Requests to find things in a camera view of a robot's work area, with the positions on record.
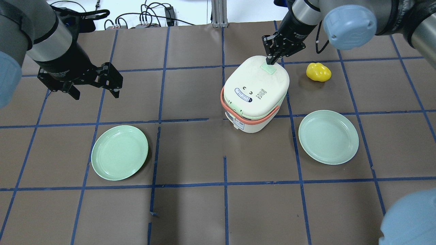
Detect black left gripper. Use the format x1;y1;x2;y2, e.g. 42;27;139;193
37;62;123;100

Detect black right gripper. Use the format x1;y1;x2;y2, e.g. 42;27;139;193
262;31;306;65

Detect white rice cooker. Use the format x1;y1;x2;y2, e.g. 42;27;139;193
220;55;290;133

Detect green plate near right arm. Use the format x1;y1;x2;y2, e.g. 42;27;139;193
298;110;359;165

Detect green plate near left arm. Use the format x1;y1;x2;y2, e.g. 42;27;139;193
91;125;149;181

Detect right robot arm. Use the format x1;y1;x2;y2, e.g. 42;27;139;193
262;0;436;245

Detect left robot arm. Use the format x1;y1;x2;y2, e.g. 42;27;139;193
0;0;123;107

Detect yellow toy bell pepper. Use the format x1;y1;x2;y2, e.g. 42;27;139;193
306;63;332;82

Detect aluminium frame post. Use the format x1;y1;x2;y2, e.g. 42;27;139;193
211;0;228;28

